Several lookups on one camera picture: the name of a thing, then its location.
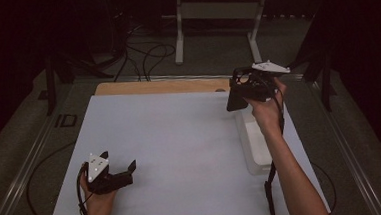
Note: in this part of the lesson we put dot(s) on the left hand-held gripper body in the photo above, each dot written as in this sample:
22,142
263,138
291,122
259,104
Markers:
99,179

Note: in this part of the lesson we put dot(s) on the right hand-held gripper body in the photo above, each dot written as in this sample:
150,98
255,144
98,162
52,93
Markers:
267,79

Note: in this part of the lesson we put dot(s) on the black phone case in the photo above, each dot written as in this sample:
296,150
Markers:
236,96

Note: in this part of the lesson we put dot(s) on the clear plastic tray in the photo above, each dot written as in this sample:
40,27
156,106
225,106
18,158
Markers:
257,143

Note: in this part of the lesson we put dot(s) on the person's left hand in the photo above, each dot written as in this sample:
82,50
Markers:
99,203

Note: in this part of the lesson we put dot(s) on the person's right hand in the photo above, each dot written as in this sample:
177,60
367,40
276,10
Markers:
267,116

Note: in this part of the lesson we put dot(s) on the white table cover sheet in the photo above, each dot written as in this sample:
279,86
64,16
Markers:
181,148

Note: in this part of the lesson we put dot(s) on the black stand legs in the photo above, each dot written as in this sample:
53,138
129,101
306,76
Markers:
319,69
62,72

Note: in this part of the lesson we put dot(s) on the grey metal stand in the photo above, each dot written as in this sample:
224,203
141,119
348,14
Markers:
219,10

